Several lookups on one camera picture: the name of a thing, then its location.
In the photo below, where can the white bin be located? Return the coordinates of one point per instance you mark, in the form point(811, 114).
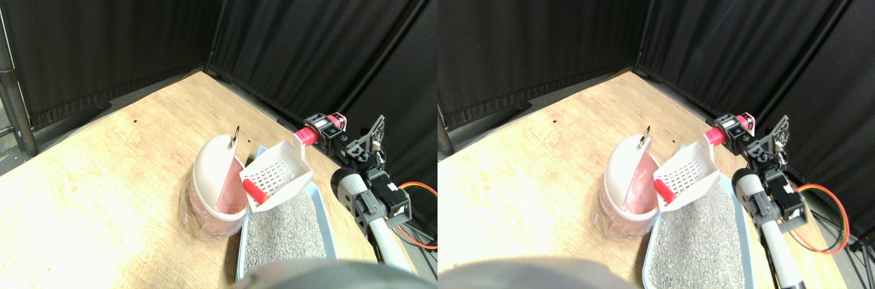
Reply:
point(208, 166)
point(618, 166)

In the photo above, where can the red lump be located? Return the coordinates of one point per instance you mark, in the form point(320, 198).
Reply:
point(256, 192)
point(666, 192)

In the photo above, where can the black curtain stand pole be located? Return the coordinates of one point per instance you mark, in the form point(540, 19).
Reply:
point(389, 46)
point(220, 16)
point(648, 16)
point(813, 36)

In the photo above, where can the grey curtain stand pole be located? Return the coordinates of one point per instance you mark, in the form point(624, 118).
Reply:
point(17, 98)
point(444, 139)

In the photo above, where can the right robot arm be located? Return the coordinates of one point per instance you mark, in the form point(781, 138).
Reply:
point(779, 248)
point(386, 241)

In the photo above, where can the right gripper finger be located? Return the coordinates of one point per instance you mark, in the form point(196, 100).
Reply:
point(316, 125)
point(724, 125)

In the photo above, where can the blue litter tray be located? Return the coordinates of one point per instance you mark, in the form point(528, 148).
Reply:
point(697, 241)
point(287, 234)

